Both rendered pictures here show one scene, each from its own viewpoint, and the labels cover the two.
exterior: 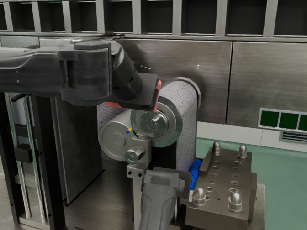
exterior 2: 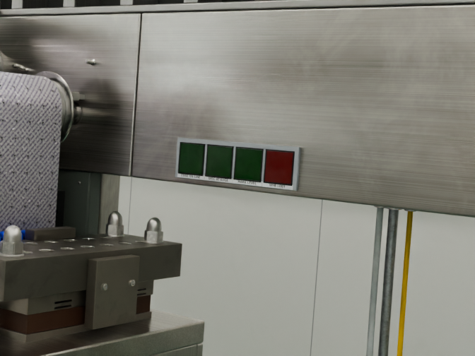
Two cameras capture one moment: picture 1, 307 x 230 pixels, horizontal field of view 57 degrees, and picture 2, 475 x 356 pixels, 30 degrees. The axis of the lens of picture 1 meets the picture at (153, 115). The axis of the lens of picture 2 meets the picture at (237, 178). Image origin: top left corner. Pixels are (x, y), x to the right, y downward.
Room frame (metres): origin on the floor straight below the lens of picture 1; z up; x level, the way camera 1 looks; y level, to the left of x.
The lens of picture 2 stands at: (-0.54, -0.89, 1.24)
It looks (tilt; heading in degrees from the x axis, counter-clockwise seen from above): 3 degrees down; 16
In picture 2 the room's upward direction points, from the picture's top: 4 degrees clockwise
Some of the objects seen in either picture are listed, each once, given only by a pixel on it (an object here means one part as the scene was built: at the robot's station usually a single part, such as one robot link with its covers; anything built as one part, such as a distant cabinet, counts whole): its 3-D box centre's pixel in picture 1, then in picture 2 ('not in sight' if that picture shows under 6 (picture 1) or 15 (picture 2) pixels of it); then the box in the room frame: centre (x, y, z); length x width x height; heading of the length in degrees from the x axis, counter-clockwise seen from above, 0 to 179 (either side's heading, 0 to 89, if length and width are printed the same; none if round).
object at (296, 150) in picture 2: (298, 121); (234, 162); (0.88, -0.48, 1.18); 0.25 x 0.01 x 0.07; 70
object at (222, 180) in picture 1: (224, 182); (68, 262); (0.80, -0.23, 1.00); 0.40 x 0.16 x 0.06; 160
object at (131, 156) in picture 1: (133, 156); not in sight; (0.65, 0.05, 1.18); 0.04 x 0.02 x 0.04; 70
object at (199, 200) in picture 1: (199, 195); not in sight; (0.65, -0.13, 1.05); 0.04 x 0.04 x 0.04
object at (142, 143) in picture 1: (139, 190); not in sight; (0.68, 0.04, 1.05); 0.06 x 0.05 x 0.31; 160
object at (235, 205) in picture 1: (235, 200); (12, 240); (0.63, -0.22, 1.05); 0.04 x 0.04 x 0.04
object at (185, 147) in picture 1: (186, 154); (4, 193); (0.80, -0.10, 1.11); 0.23 x 0.01 x 0.18; 160
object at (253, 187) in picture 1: (252, 195); (113, 291); (0.78, -0.32, 0.96); 0.10 x 0.03 x 0.11; 160
